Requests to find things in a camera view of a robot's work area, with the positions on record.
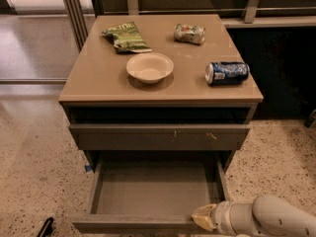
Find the blue tape piece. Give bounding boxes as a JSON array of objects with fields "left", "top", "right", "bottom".
[{"left": 85, "top": 165, "right": 92, "bottom": 173}]

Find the grey drawer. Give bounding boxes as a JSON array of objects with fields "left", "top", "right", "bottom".
[
  {"left": 69, "top": 123, "right": 250, "bottom": 151},
  {"left": 72, "top": 156, "right": 228, "bottom": 235}
]

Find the black object on floor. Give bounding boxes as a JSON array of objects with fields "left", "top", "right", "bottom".
[{"left": 37, "top": 217, "right": 54, "bottom": 237}]

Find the crushed white green can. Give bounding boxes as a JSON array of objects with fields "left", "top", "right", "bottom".
[{"left": 174, "top": 24, "right": 205, "bottom": 44}]

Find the green chip bag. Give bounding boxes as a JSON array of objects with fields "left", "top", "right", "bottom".
[{"left": 102, "top": 22, "right": 152, "bottom": 53}]

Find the blue soda can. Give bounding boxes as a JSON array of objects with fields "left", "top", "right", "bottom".
[{"left": 205, "top": 61, "right": 250, "bottom": 86}]

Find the grey top drawer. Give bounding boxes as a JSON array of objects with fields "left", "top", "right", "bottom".
[{"left": 69, "top": 123, "right": 250, "bottom": 151}]

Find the white bowl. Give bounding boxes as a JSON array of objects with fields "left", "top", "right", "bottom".
[{"left": 126, "top": 52, "right": 174, "bottom": 84}]

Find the grey drawer cabinet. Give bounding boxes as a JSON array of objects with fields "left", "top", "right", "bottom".
[{"left": 59, "top": 15, "right": 263, "bottom": 165}]

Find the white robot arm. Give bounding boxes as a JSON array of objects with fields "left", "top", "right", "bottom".
[{"left": 192, "top": 195, "right": 316, "bottom": 237}]

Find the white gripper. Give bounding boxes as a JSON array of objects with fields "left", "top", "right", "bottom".
[{"left": 192, "top": 201, "right": 235, "bottom": 235}]

